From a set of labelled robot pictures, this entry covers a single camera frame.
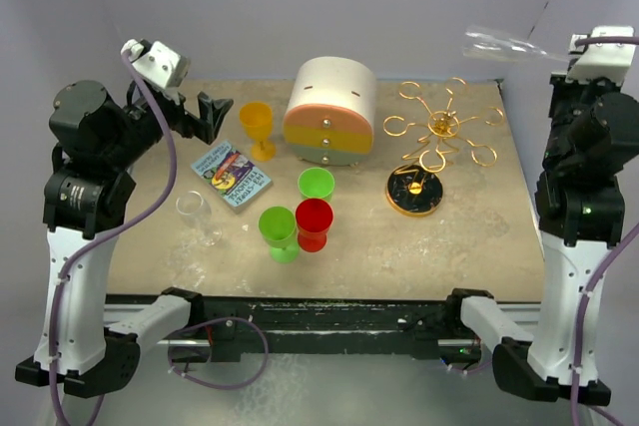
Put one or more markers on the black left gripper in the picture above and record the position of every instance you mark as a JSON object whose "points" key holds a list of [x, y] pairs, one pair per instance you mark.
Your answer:
{"points": [[187, 124]]}

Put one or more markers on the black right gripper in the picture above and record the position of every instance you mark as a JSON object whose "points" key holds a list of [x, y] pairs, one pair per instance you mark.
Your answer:
{"points": [[560, 85]]}

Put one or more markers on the clear round wine glass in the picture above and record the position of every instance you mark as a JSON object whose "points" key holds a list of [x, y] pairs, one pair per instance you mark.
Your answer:
{"points": [[196, 213]]}

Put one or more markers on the clear ribbed flute glass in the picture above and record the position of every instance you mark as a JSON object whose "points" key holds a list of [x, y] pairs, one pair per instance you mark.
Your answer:
{"points": [[499, 46]]}

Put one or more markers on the gold wine glass rack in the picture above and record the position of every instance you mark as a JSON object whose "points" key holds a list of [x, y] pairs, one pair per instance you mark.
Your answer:
{"points": [[414, 188]]}

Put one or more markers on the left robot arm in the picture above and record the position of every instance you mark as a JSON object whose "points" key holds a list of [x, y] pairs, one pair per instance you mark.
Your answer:
{"points": [[98, 141]]}

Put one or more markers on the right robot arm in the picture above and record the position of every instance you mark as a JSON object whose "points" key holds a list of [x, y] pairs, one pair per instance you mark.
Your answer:
{"points": [[581, 211]]}

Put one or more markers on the yellow plastic goblet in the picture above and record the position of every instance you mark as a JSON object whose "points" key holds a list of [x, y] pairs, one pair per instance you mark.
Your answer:
{"points": [[257, 120]]}

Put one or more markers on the blue treehouse paperback book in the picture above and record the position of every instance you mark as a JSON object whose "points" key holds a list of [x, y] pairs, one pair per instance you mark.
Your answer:
{"points": [[235, 178]]}

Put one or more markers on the white round drawer cabinet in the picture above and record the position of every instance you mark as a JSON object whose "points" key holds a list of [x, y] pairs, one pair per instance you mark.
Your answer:
{"points": [[330, 116]]}

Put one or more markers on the green goblet near cabinet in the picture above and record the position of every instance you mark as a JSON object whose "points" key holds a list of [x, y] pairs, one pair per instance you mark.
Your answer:
{"points": [[316, 183]]}

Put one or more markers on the green goblet front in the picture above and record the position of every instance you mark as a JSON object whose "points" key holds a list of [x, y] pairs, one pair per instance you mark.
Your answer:
{"points": [[278, 228]]}

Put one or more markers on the red plastic goblet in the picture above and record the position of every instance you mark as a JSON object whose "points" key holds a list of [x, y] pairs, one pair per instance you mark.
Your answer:
{"points": [[314, 218]]}

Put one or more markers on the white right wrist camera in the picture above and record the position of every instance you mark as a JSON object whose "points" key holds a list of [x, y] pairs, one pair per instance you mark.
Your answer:
{"points": [[606, 53]]}

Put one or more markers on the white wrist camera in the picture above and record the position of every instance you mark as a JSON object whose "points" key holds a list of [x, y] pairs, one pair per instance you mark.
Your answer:
{"points": [[159, 65], [606, 53]]}

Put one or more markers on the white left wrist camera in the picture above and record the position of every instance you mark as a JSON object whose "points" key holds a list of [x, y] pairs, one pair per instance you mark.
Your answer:
{"points": [[159, 65]]}

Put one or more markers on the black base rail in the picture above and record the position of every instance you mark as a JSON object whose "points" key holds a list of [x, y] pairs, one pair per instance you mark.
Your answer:
{"points": [[420, 329]]}

